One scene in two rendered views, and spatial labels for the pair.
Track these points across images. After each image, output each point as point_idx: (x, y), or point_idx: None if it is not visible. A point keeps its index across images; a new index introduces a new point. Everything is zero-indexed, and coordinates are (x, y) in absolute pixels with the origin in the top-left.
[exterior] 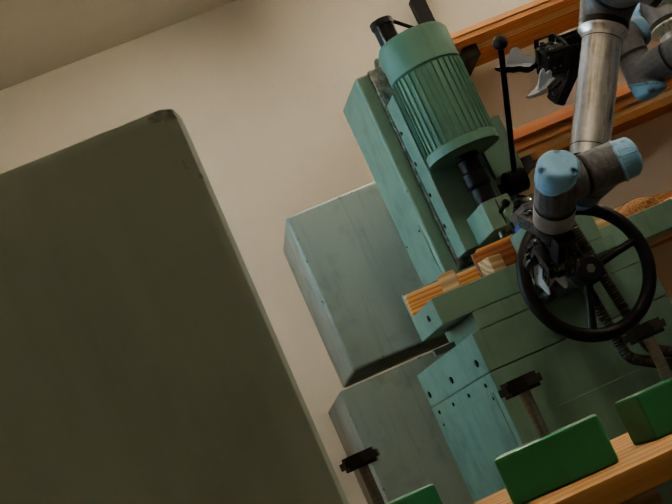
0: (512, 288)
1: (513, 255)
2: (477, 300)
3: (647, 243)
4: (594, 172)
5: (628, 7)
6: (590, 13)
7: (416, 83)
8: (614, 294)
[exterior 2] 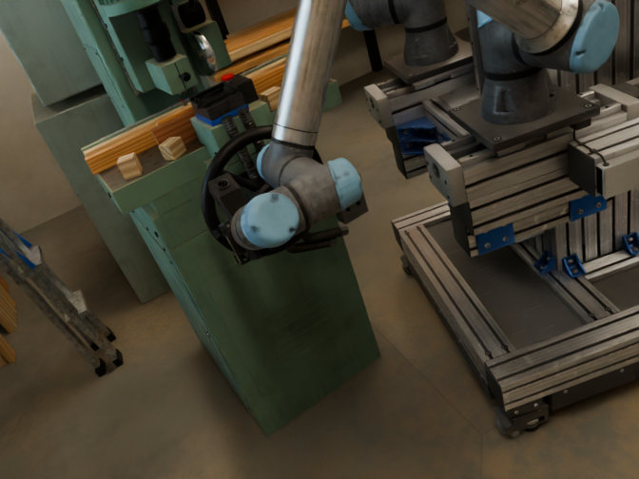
0: (191, 175)
1: (192, 128)
2: (158, 189)
3: (322, 163)
4: (312, 218)
5: None
6: None
7: None
8: None
